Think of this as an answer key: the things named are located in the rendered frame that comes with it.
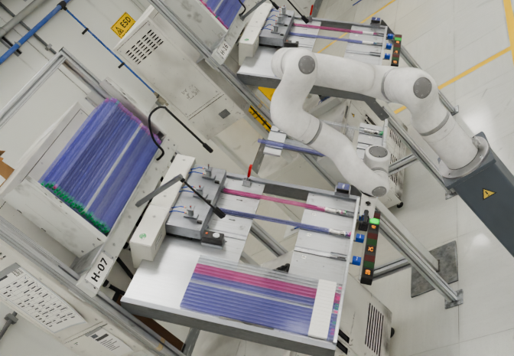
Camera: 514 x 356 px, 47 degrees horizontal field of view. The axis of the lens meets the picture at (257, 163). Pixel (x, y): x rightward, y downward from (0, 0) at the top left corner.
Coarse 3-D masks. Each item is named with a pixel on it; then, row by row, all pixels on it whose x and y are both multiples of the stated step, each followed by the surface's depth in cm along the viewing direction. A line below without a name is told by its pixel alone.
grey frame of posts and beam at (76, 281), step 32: (64, 64) 226; (160, 160) 233; (0, 224) 177; (128, 224) 208; (256, 224) 263; (384, 224) 241; (32, 256) 182; (416, 256) 249; (448, 288) 258; (128, 320) 195
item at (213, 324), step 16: (128, 304) 193; (144, 304) 193; (160, 320) 195; (176, 320) 193; (192, 320) 190; (208, 320) 189; (224, 320) 189; (240, 336) 190; (256, 336) 187; (272, 336) 185; (288, 336) 185; (304, 352) 187; (320, 352) 184
